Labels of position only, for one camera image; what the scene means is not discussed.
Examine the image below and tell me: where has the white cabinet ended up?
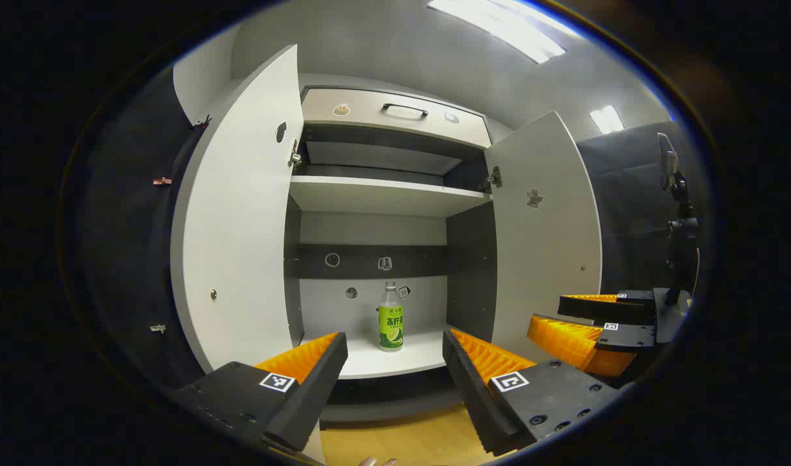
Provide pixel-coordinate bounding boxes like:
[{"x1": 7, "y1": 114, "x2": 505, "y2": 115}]
[{"x1": 282, "y1": 72, "x2": 500, "y2": 425}]

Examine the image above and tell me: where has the black camera stand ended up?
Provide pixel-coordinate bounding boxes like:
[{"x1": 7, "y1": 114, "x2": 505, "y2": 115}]
[{"x1": 656, "y1": 133, "x2": 700, "y2": 305}]

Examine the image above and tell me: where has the black drawer handle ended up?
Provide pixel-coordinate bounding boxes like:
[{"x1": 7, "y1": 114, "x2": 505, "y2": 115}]
[{"x1": 381, "y1": 102, "x2": 430, "y2": 118}]

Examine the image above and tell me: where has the small ceiling light panel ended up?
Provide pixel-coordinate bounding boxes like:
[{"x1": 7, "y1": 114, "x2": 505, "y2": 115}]
[{"x1": 590, "y1": 105, "x2": 625, "y2": 135}]

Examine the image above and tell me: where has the white cabinet door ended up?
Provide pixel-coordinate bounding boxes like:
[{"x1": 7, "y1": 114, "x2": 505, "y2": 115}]
[
  {"x1": 170, "y1": 44, "x2": 306, "y2": 375},
  {"x1": 484, "y1": 110, "x2": 603, "y2": 363}
]

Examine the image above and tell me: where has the green label bottle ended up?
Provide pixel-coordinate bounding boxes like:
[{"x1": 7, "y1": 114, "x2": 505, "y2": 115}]
[{"x1": 377, "y1": 281, "x2": 405, "y2": 352}]

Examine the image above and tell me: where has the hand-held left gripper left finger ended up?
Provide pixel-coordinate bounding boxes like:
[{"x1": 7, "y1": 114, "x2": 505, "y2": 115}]
[{"x1": 175, "y1": 331, "x2": 349, "y2": 454}]

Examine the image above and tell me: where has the large ceiling light panel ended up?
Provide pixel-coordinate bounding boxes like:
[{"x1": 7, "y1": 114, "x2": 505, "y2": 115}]
[{"x1": 427, "y1": 0, "x2": 581, "y2": 64}]

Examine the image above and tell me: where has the white cabinet shelf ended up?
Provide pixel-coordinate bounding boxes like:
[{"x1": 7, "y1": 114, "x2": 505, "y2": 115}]
[{"x1": 289, "y1": 175, "x2": 493, "y2": 217}]

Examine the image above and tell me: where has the white cabinet drawer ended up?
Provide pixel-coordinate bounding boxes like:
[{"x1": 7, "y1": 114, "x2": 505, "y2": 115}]
[{"x1": 300, "y1": 87, "x2": 493, "y2": 150}]

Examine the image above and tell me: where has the black backdrop cloth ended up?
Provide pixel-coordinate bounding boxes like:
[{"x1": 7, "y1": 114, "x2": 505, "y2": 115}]
[{"x1": 577, "y1": 120, "x2": 700, "y2": 298}]

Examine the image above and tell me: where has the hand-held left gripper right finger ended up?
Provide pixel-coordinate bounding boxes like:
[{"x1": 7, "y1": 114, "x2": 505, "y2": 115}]
[{"x1": 442, "y1": 327, "x2": 619, "y2": 457}]

